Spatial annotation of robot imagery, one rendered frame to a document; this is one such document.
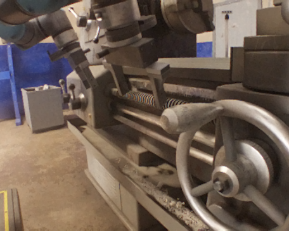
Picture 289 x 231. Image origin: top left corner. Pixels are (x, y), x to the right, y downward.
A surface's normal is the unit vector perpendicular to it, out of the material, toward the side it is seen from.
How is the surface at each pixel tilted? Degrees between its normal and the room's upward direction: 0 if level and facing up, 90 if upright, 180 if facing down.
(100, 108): 90
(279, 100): 90
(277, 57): 90
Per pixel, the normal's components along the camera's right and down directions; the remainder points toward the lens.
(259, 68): -0.83, 0.16
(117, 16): 0.14, 0.56
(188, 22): 0.56, 0.20
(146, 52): 0.71, 0.28
